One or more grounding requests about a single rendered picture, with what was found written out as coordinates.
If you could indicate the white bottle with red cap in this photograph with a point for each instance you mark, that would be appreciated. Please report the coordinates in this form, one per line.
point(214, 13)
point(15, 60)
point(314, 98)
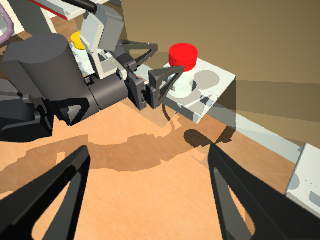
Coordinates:
point(183, 54)

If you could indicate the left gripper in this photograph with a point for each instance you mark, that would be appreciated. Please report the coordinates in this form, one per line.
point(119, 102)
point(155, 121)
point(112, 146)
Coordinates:
point(114, 81)

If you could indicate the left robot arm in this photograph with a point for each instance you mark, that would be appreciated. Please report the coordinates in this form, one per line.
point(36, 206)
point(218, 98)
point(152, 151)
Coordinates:
point(44, 78)

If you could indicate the clear bottle with yellow cap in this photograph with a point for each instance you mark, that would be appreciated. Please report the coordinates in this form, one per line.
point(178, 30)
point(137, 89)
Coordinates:
point(81, 52)

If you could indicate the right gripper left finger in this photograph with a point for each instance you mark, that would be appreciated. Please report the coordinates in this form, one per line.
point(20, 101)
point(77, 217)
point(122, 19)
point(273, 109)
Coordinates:
point(20, 210)

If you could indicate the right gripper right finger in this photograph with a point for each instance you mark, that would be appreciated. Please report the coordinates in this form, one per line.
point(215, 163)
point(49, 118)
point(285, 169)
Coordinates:
point(275, 216)

